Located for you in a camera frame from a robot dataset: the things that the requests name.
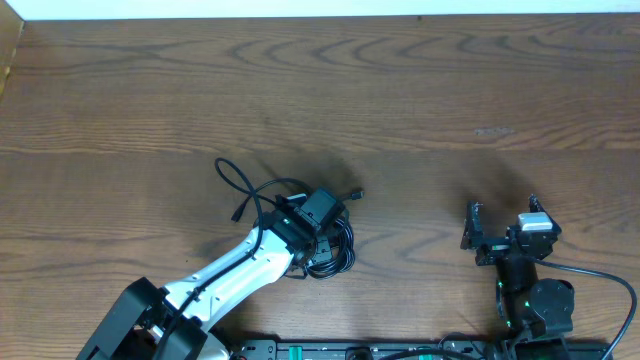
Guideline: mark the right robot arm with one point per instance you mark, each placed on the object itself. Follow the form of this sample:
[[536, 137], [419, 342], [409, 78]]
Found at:
[[535, 309]]

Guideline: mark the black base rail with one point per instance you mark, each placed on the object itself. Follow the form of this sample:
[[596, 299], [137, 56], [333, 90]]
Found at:
[[456, 347]]

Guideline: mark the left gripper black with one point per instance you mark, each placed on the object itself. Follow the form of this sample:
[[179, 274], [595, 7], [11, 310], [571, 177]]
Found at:
[[322, 245]]

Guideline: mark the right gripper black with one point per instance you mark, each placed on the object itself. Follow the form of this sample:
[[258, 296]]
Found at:
[[498, 243]]

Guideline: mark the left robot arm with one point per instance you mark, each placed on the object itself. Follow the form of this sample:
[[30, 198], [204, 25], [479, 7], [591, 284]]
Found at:
[[132, 327]]

